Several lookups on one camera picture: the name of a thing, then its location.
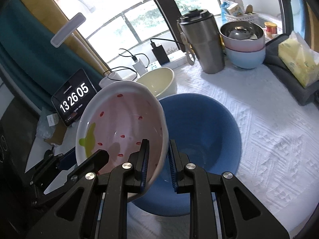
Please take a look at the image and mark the yellow handled scissors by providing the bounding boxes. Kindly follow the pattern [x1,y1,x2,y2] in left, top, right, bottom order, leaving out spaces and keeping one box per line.
[182,31,197,66]

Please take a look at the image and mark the blue bag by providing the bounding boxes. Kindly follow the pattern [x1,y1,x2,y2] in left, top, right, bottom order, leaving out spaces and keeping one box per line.
[221,1,231,17]

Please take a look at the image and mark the black charger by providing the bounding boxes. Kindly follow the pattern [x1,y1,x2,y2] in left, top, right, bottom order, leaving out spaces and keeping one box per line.
[151,42,170,65]

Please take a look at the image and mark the white lamp base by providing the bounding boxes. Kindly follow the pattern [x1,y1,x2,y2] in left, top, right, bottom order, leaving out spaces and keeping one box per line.
[99,71,122,89]

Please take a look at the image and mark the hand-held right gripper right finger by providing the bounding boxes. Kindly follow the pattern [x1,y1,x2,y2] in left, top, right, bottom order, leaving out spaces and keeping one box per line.
[168,139,291,239]

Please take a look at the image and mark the white power strip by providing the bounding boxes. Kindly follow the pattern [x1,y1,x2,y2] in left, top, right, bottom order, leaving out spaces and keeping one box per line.
[147,51,187,71]

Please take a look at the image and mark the white charger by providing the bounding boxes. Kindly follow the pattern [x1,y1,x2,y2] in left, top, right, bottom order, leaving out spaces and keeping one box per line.
[132,57,146,72]

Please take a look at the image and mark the beige snack box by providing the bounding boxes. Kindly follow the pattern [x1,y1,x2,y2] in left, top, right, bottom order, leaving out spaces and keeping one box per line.
[227,2,243,15]

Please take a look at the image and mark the yellow curtain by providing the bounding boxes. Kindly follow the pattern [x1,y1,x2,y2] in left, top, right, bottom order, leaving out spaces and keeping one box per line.
[16,0,110,74]
[305,2,319,45]

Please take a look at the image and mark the balcony railing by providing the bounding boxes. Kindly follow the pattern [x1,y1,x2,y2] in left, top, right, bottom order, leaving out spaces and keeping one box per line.
[86,0,225,63]

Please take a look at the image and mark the white lamp head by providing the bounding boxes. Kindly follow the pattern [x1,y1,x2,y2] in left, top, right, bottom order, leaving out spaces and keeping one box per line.
[50,12,86,48]

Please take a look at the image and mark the pink strawberry print bowl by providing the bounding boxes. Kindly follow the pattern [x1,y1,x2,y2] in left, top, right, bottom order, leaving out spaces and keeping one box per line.
[75,81,170,203]

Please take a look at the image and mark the white textured tablecloth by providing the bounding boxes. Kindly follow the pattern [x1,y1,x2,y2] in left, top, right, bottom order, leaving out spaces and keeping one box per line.
[25,62,319,239]

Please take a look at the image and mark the cardboard box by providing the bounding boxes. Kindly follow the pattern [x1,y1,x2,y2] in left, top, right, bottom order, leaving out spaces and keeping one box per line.
[43,123,66,146]

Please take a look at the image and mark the black lamp cable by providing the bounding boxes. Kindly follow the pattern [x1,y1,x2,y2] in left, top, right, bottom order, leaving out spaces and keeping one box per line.
[103,66,139,80]

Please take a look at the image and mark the black door frame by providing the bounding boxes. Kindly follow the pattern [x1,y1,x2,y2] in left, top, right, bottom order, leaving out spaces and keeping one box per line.
[273,0,293,34]

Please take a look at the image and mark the light blue bowl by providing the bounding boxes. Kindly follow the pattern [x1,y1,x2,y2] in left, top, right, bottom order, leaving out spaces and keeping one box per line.
[225,46,267,70]

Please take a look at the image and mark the cream bowl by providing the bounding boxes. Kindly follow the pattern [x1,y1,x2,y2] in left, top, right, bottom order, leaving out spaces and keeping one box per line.
[136,67,175,99]

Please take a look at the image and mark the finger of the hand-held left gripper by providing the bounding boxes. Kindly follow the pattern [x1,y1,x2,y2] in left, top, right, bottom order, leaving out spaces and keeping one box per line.
[29,150,77,185]
[42,149,110,197]

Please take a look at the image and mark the black window post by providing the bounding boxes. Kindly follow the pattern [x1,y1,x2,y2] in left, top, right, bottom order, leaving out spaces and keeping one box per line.
[142,0,190,53]

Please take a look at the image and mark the black charger cable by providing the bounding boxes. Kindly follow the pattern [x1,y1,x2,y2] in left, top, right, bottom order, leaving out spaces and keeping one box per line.
[119,48,137,61]
[151,38,186,48]

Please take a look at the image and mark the steel-lined pink bowl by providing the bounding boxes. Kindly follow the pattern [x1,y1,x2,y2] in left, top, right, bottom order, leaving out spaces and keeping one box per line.
[219,21,265,53]

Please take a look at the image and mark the yellow tissue pack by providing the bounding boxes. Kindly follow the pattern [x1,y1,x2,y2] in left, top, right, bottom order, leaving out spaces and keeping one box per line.
[278,30,319,88]

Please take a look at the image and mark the small white box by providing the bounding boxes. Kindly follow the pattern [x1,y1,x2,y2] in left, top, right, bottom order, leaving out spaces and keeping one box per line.
[46,113,59,127]

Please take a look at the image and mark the dark grey folded cloth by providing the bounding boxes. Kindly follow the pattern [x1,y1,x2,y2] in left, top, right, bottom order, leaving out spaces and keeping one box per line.
[264,33,319,106]

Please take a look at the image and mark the red yellow can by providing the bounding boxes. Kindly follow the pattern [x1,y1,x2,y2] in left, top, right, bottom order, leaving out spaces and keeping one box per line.
[264,22,278,35]

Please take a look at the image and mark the white plastic basket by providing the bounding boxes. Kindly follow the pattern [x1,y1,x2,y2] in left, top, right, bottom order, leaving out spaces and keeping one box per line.
[225,12,261,23]

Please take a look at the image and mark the clear plastic bag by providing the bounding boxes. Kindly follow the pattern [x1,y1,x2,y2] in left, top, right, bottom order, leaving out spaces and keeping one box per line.
[36,107,60,140]

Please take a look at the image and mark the steel tumbler black lid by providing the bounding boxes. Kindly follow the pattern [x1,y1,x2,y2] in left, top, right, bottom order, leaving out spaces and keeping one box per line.
[177,9,226,74]

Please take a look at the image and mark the large blue bowl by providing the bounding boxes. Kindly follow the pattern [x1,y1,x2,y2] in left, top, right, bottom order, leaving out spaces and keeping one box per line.
[130,93,242,216]

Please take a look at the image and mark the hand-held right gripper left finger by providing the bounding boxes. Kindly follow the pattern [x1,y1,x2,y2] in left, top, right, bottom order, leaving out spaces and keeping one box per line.
[25,139,150,239]

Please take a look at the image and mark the black tablet clock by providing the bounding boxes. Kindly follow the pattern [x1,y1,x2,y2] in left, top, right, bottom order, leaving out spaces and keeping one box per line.
[51,68,98,127]

